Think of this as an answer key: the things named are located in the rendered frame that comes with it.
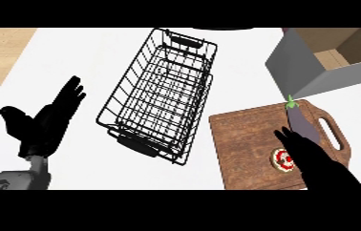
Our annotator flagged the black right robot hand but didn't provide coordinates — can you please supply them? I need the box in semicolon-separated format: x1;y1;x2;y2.
273;126;361;191

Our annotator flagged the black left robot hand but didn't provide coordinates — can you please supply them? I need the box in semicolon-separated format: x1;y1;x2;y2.
0;75;87;159

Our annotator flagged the brown wooden cutting board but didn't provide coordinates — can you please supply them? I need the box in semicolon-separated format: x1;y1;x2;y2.
207;98;352;191

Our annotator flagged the purple eggplant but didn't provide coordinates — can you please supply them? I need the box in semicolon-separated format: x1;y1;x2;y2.
284;94;322;146

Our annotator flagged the grey open box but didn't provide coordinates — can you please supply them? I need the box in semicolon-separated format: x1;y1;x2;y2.
263;28;361;100

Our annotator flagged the black tiered wire basket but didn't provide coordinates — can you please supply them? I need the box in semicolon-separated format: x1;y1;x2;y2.
94;28;218;166

